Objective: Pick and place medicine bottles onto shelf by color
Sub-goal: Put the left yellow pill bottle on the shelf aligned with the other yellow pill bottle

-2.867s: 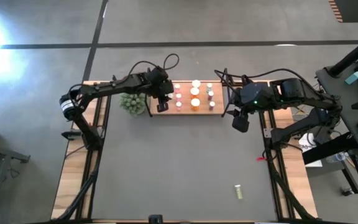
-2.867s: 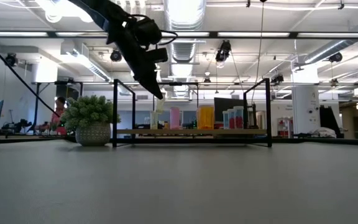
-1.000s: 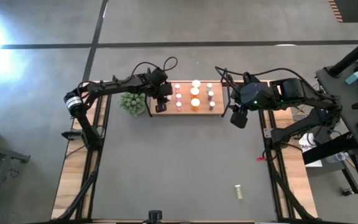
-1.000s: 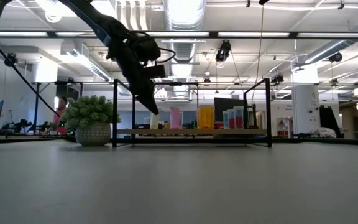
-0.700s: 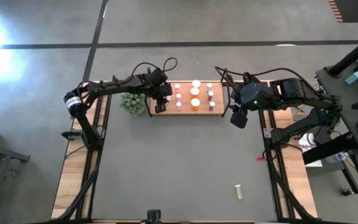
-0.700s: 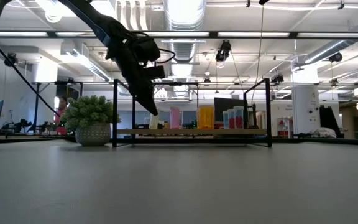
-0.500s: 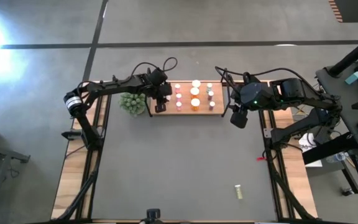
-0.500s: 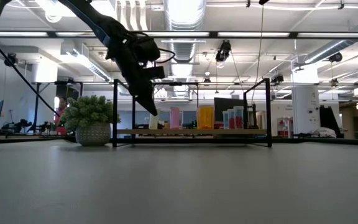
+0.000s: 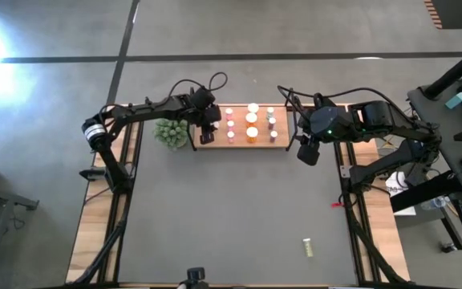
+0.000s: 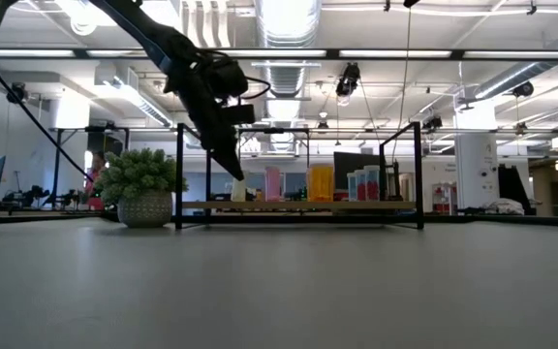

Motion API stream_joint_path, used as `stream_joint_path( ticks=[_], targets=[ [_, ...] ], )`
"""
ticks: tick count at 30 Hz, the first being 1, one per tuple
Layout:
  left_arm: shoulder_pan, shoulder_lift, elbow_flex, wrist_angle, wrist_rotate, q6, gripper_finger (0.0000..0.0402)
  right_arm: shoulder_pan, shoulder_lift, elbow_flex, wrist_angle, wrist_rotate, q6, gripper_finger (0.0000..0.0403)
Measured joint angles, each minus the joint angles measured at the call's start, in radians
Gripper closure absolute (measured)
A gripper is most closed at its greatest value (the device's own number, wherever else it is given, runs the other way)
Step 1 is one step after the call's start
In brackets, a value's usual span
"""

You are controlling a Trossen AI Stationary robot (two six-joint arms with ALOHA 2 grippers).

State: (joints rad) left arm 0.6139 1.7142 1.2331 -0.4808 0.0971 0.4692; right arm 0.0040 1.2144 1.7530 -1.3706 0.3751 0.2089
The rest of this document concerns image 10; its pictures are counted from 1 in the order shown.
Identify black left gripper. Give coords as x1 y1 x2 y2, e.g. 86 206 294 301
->
165 52 246 182

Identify pale green pill bottle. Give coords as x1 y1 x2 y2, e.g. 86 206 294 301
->
231 176 248 203

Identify tall pink pill bottle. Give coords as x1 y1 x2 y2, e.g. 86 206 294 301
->
264 166 283 203

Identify orange pill bottle white cap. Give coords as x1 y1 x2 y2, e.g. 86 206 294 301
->
306 163 335 204

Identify green plant in patterned pot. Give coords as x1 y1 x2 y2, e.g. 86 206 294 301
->
93 147 187 229

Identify black monitor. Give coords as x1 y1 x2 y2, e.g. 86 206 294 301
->
333 151 388 193

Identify person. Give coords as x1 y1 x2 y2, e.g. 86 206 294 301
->
83 150 109 212

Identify black ceiling spotlight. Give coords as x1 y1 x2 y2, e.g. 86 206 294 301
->
421 114 444 132
6 82 28 106
511 79 536 99
334 61 362 98

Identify black background metal stand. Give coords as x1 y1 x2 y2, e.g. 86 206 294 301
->
48 126 130 205

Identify gray table mat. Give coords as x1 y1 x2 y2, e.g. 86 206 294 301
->
0 217 558 349

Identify overhead LED light bar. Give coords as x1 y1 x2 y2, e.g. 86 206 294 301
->
0 47 558 63

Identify white rack red bins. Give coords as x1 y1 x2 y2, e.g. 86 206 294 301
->
431 181 458 214

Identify white square column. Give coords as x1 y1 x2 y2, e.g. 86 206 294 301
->
454 131 499 210

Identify white crumpled cloth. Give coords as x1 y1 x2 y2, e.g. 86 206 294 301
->
481 197 525 215

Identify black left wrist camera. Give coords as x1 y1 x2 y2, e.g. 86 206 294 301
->
219 103 257 126

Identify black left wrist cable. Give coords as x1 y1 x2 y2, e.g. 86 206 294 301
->
239 76 271 102

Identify wooden shelf black metal frame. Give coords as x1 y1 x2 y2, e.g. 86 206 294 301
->
175 120 425 232

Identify silver ribbed ventilation duct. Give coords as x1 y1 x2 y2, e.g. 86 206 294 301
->
254 0 323 101

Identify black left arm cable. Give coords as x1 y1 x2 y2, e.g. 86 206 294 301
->
0 58 94 184

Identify black aluminium rig frame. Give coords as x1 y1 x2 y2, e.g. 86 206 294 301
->
0 210 558 229

